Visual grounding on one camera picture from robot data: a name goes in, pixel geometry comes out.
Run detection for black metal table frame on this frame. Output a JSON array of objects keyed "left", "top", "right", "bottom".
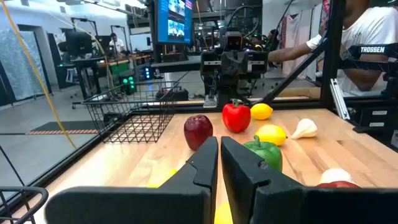
[{"left": 0, "top": 0, "right": 346, "bottom": 218}]

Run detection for red bell pepper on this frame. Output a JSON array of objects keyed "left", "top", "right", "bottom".
[{"left": 221, "top": 99, "right": 251, "bottom": 134}]

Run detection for silver aluminium bracket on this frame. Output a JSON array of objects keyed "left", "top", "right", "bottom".
[{"left": 329, "top": 78, "right": 351, "bottom": 121}]

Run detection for pale hanging garments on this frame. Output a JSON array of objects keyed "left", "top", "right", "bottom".
[{"left": 279, "top": 6, "right": 323, "bottom": 78}]

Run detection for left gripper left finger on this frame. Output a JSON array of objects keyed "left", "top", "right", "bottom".
[{"left": 44, "top": 136, "right": 219, "bottom": 224}]

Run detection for dark red apple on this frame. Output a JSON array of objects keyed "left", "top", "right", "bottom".
[{"left": 183, "top": 114, "right": 214, "bottom": 151}]

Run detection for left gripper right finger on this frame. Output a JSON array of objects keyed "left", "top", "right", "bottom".
[{"left": 220, "top": 136, "right": 398, "bottom": 224}]

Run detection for white garlic bulb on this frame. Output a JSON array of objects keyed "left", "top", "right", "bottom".
[
  {"left": 290, "top": 118, "right": 318, "bottom": 140},
  {"left": 319, "top": 168, "right": 355, "bottom": 185}
]

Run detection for person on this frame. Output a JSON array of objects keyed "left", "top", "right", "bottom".
[
  {"left": 267, "top": 0, "right": 398, "bottom": 97},
  {"left": 108, "top": 32, "right": 126, "bottom": 58}
]

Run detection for green box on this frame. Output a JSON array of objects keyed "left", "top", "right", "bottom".
[{"left": 110, "top": 60, "right": 130, "bottom": 75}]

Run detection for black electronics box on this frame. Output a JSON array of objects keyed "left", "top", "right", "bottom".
[{"left": 351, "top": 105, "right": 398, "bottom": 147}]

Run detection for black desk monitor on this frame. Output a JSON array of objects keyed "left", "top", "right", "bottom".
[{"left": 65, "top": 30, "right": 93, "bottom": 57}]

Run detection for yellow hanging cable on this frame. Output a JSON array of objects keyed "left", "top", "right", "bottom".
[{"left": 0, "top": 0, "right": 77, "bottom": 150}]

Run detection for black device green lights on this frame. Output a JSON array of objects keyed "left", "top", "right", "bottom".
[{"left": 119, "top": 73, "right": 137, "bottom": 96}]

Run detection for yellow lemon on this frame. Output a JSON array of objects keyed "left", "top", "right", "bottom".
[
  {"left": 250, "top": 103, "right": 274, "bottom": 121},
  {"left": 255, "top": 124, "right": 287, "bottom": 146},
  {"left": 213, "top": 202, "right": 233, "bottom": 224}
]

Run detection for large blue screen monitor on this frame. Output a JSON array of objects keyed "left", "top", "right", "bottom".
[{"left": 154, "top": 0, "right": 194, "bottom": 46}]

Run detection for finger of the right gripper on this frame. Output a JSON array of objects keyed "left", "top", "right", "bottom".
[
  {"left": 235, "top": 51, "right": 249, "bottom": 75},
  {"left": 221, "top": 51, "right": 236, "bottom": 75}
]

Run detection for green bell pepper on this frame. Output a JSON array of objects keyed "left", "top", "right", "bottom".
[{"left": 243, "top": 135, "right": 283, "bottom": 172}]

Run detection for black desk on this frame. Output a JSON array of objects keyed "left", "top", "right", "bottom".
[{"left": 57, "top": 55, "right": 105, "bottom": 100}]

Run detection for black wire basket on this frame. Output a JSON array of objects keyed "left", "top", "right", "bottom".
[
  {"left": 72, "top": 81, "right": 187, "bottom": 144},
  {"left": 0, "top": 185, "right": 50, "bottom": 224}
]

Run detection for black mat orange striped edge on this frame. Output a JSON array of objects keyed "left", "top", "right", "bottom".
[{"left": 26, "top": 120, "right": 100, "bottom": 135}]

